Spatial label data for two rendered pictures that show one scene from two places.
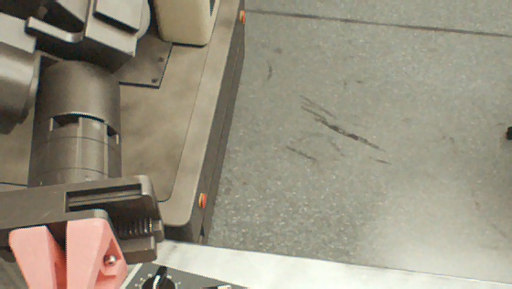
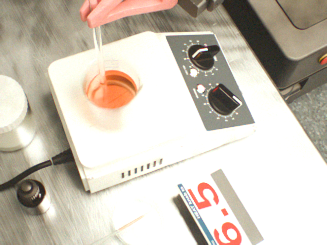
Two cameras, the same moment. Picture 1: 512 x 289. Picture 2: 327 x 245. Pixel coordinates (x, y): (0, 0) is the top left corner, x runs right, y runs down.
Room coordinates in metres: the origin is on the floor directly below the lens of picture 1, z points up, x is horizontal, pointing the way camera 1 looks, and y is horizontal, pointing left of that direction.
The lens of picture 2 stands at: (-0.03, -0.11, 1.40)
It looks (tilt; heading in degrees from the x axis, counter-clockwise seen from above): 70 degrees down; 49
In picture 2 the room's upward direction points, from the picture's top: 8 degrees clockwise
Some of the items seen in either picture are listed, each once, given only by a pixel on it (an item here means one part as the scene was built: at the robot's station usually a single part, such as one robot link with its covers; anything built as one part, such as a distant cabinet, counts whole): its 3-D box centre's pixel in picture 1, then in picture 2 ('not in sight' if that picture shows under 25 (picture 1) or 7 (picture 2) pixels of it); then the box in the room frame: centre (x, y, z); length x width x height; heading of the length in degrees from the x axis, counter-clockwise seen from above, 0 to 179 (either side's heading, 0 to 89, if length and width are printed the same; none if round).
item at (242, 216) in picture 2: not in sight; (220, 213); (0.11, -0.05, 0.77); 0.09 x 0.06 x 0.04; 85
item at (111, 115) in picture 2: not in sight; (116, 95); (0.08, 0.08, 0.87); 0.06 x 0.05 x 0.08; 154
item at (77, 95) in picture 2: not in sight; (120, 97); (0.09, 0.09, 0.83); 0.12 x 0.12 x 0.01; 77
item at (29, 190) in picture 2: not in sight; (31, 194); (-0.04, 0.07, 0.79); 0.03 x 0.03 x 0.07
